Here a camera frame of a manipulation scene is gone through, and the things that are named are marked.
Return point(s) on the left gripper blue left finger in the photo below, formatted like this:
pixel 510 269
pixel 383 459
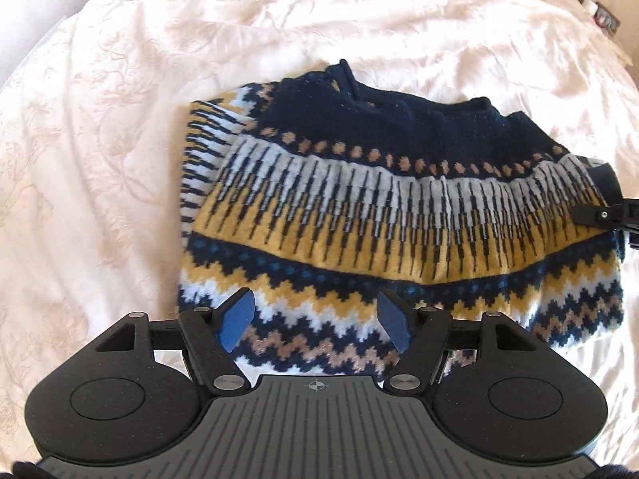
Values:
pixel 233 318

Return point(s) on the right white bedside table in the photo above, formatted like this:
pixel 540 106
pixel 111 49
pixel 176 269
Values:
pixel 604 5

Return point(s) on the navy yellow patterned knit sweater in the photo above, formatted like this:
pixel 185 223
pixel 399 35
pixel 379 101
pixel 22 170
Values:
pixel 318 192

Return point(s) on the right photo frame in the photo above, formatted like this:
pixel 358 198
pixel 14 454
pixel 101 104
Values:
pixel 606 20

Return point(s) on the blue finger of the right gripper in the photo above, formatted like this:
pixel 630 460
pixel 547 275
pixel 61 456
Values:
pixel 623 215

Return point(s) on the white floral bed duvet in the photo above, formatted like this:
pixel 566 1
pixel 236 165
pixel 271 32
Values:
pixel 93 124

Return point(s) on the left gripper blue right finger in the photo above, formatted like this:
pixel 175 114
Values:
pixel 397 318

